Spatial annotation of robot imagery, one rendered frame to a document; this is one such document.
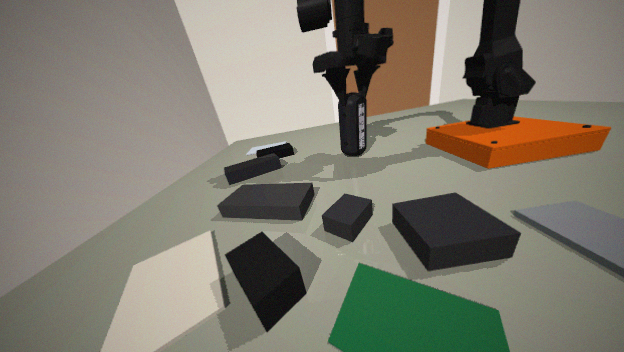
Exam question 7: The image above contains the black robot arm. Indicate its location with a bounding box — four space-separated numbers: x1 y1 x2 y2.
297 0 536 129

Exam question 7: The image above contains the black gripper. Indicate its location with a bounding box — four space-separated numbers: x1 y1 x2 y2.
313 16 386 105

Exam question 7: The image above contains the green flat panel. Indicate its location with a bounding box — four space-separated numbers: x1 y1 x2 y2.
328 263 510 352

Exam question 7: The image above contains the dark grey switch panel with green rocker switches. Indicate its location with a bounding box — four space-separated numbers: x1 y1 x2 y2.
338 92 367 156

